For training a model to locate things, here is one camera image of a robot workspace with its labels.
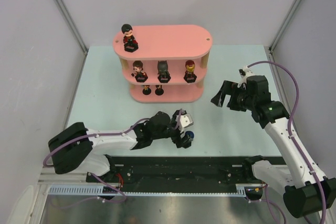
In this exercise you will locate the brown-haired archer figurine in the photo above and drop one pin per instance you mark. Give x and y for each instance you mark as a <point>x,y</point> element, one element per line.
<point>138,72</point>

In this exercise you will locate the blue shield hero figurine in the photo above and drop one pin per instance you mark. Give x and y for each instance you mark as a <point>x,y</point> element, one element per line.
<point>187,139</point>

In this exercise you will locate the black-haired red dress figurine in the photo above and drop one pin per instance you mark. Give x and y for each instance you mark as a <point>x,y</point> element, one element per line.
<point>159,90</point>

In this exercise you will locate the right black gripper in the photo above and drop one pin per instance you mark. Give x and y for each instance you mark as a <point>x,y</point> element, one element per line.
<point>234,98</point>

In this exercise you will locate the red gold armor figurine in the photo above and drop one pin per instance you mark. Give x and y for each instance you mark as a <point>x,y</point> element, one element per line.
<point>190,76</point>

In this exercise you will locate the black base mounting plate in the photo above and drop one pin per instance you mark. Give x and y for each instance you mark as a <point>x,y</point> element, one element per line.
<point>182,174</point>

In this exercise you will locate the teal-haired princess figurine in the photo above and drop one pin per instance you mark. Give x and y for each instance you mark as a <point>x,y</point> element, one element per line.
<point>146,90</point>

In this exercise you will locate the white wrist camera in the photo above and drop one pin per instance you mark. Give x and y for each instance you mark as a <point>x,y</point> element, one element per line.
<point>183,121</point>
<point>245,73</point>

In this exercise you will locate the grey masked bat figurine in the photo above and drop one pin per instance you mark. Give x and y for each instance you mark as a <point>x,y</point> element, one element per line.
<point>163,73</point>

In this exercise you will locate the dark-haired red-suit figurine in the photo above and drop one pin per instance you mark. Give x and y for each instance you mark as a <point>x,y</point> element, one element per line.
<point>129,41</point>

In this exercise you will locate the white slotted cable duct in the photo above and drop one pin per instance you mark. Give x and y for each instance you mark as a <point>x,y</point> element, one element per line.
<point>238,190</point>

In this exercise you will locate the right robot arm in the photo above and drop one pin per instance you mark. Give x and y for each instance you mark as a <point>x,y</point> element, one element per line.
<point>305,189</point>

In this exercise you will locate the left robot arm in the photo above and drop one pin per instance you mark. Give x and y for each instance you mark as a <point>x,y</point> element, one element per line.
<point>78,148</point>

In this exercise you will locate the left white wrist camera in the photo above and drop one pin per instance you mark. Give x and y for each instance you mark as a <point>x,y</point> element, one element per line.
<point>183,121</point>

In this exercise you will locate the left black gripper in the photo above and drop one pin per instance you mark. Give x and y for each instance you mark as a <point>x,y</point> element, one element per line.
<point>178,135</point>

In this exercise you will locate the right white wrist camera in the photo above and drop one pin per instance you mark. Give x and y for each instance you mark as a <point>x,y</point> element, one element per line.
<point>245,73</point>

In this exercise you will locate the pink three-tier shelf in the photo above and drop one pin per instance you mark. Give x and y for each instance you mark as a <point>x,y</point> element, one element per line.
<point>174,43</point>

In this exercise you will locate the aluminium frame rail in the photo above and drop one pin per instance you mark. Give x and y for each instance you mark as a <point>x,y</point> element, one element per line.
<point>48,176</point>

